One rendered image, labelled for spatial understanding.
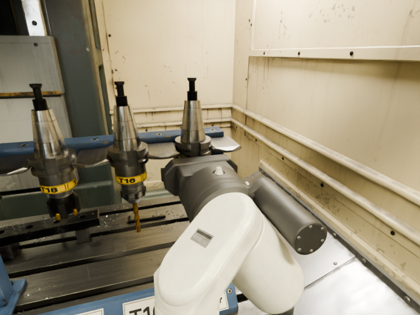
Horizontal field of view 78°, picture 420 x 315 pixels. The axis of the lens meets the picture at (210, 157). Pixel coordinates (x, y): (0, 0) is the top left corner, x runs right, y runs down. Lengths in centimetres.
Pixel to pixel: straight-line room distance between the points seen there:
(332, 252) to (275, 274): 61
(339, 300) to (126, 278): 51
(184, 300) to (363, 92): 65
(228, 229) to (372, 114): 58
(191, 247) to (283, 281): 9
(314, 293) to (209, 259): 61
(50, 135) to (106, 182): 73
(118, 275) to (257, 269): 47
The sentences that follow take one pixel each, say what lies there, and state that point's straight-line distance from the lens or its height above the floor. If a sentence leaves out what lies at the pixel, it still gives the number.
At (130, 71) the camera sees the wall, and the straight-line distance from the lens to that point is 139.
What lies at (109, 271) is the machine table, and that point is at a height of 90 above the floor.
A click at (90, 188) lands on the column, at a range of 116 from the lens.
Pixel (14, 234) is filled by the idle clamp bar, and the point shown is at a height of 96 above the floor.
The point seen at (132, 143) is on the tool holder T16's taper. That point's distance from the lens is 42.
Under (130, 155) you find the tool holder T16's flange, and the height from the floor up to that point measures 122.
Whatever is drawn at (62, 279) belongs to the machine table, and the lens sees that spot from 72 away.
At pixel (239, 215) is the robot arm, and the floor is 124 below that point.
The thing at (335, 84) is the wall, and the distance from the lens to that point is 83.
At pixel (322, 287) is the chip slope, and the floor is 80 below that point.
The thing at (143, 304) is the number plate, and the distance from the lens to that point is 55.
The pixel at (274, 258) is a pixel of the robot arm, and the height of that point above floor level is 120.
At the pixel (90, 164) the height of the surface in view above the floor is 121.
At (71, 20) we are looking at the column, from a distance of 106.
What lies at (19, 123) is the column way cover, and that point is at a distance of 109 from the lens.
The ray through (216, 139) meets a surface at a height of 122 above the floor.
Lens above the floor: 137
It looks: 22 degrees down
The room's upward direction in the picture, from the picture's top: straight up
